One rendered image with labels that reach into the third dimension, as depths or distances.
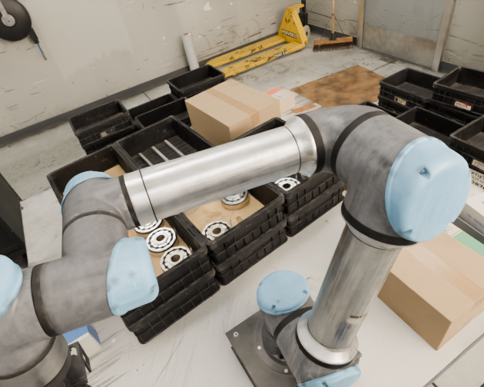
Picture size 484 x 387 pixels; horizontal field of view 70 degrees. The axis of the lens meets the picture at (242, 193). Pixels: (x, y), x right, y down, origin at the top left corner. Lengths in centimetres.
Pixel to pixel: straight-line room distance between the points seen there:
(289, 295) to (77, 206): 47
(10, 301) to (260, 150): 33
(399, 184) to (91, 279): 34
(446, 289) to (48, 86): 399
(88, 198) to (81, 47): 381
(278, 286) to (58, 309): 50
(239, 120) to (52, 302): 130
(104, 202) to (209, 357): 73
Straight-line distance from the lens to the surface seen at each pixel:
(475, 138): 223
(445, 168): 45
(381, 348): 109
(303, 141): 51
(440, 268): 107
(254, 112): 162
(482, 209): 135
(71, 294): 38
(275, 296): 77
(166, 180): 46
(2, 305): 38
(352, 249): 53
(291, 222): 123
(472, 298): 104
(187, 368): 111
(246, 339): 99
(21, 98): 433
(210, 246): 102
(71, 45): 423
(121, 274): 37
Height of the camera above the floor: 169
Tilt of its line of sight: 42 degrees down
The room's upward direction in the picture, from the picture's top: 12 degrees counter-clockwise
